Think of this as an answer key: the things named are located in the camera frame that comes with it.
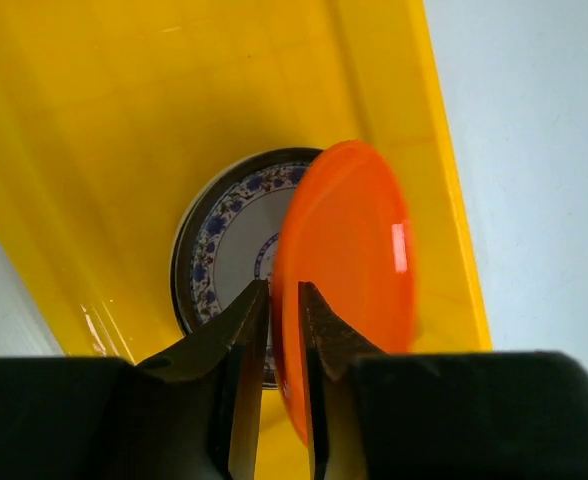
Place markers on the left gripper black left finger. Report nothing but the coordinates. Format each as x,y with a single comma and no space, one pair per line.
189,412

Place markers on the orange plate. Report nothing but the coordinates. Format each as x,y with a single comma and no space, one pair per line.
347,231

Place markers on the yellow plastic bin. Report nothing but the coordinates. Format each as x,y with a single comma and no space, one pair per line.
114,115

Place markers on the blue patterned plate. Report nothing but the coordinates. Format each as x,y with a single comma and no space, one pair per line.
229,235

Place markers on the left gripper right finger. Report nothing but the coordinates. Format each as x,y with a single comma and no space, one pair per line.
497,415

